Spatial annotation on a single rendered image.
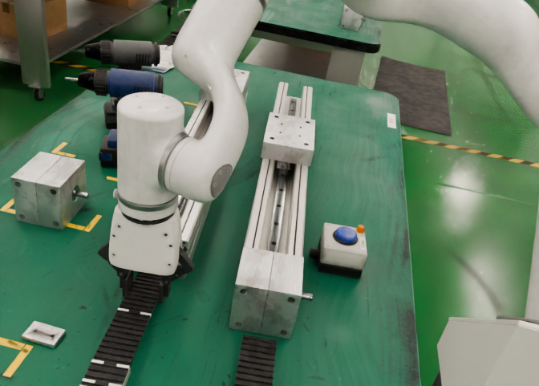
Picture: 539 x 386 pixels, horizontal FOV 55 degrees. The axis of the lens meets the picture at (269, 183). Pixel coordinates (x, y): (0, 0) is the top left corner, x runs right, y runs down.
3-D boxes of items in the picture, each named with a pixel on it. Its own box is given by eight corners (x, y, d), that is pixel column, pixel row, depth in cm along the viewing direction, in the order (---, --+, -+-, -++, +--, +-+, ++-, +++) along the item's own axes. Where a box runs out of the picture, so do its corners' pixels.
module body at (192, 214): (184, 279, 89) (188, 241, 84) (127, 270, 89) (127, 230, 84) (245, 103, 157) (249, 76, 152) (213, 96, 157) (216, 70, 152)
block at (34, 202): (75, 233, 95) (72, 189, 90) (16, 220, 95) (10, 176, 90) (99, 204, 103) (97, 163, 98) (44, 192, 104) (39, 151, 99)
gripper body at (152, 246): (103, 209, 70) (104, 271, 76) (176, 222, 70) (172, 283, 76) (121, 180, 76) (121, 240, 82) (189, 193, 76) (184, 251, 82)
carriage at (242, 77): (239, 116, 134) (241, 91, 131) (197, 108, 134) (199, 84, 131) (246, 93, 148) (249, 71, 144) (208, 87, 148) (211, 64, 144)
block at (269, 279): (305, 342, 81) (318, 298, 76) (228, 328, 81) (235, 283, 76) (307, 301, 88) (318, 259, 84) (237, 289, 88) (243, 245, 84)
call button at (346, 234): (355, 249, 94) (358, 240, 93) (334, 245, 94) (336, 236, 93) (354, 235, 98) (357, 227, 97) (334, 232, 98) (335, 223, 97)
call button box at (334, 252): (359, 279, 95) (368, 253, 92) (308, 270, 95) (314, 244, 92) (357, 252, 102) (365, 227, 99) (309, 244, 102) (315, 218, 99)
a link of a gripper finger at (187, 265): (156, 233, 75) (139, 258, 78) (201, 258, 77) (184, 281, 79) (158, 229, 76) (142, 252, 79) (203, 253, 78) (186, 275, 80)
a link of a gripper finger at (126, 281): (106, 262, 78) (107, 294, 81) (127, 266, 78) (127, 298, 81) (113, 249, 80) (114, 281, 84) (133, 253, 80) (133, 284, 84)
